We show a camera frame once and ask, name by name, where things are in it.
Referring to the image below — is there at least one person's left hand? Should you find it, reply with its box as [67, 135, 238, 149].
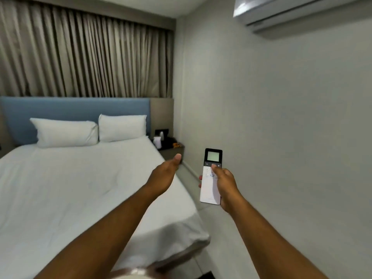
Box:
[146, 153, 182, 197]

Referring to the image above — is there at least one person's right hand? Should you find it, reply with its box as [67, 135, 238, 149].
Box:
[198, 164, 243, 214]

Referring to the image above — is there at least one white air conditioner remote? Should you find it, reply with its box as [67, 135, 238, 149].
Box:
[200, 148, 223, 205]

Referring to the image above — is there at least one person's right forearm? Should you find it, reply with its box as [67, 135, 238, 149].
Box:
[227, 197, 329, 279]

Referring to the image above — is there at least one person's left forearm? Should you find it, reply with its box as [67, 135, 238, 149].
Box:
[33, 183, 163, 279]

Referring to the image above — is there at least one wooden bedside table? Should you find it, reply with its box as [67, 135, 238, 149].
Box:
[158, 142, 185, 164]

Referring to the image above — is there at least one black tray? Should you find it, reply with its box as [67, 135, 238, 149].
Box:
[158, 137, 181, 150]

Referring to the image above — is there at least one white pillow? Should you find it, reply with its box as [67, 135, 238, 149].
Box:
[98, 114, 148, 143]
[30, 118, 99, 148]

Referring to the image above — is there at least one bed with white sheet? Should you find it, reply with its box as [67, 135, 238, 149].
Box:
[0, 136, 211, 279]

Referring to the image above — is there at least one blue padded headboard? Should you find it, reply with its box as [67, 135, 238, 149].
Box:
[0, 96, 151, 146]

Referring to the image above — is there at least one beige pleated curtain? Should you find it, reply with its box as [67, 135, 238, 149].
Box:
[0, 0, 175, 98]

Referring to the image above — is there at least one white wall air conditioner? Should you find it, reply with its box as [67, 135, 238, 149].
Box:
[233, 0, 372, 34]

